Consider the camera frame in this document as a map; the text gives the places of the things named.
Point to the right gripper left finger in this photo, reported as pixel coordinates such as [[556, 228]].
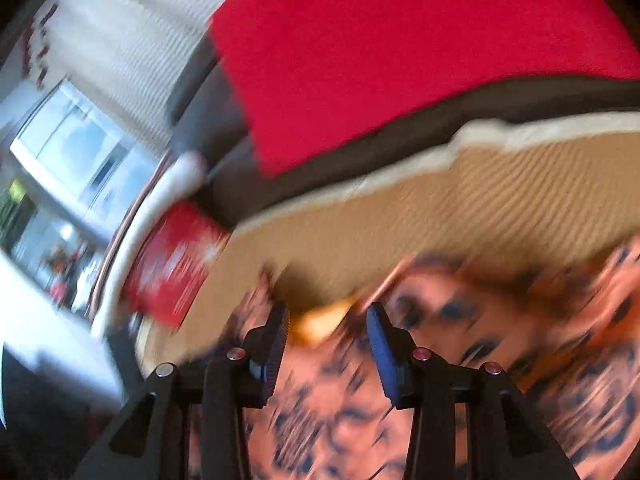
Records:
[[150, 437]]

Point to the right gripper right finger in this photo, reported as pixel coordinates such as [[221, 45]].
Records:
[[507, 439]]

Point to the orange floral small garment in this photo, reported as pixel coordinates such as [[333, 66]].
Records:
[[568, 337]]

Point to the red gift bag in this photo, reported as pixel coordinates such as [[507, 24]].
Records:
[[173, 264]]

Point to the woven tan bed mat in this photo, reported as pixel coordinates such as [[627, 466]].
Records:
[[550, 192]]

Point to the white folded quilt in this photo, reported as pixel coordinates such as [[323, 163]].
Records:
[[175, 179]]

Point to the white air conditioner unit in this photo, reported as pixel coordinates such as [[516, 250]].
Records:
[[83, 159]]

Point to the beige curtain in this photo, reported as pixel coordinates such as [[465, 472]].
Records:
[[123, 55]]

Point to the red cloth on headboard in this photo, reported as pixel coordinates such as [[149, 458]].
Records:
[[312, 75]]

